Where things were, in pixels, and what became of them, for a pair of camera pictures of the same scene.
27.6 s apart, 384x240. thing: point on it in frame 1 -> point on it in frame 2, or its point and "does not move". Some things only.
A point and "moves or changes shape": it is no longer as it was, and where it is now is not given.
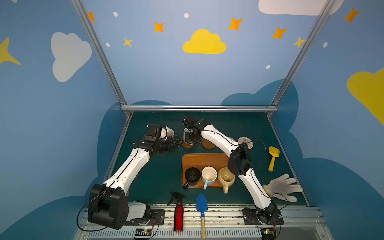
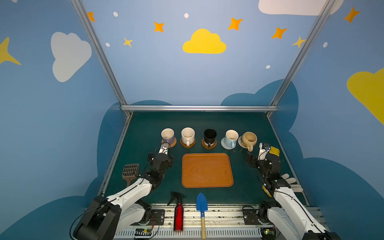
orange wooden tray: (200, 170) does not move
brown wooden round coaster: (187, 145) does not move
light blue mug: (209, 174) -> (231, 137)
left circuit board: (143, 232) does not move
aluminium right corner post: (313, 32) does not move
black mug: (192, 175) moves or changes shape
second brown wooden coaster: (207, 144) does not move
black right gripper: (193, 133) -> (261, 160)
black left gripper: (173, 142) -> (157, 156)
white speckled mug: (185, 129) does not move
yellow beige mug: (226, 178) -> (249, 139)
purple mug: (166, 132) does not move
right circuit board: (268, 233) does not move
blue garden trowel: (201, 205) does not move
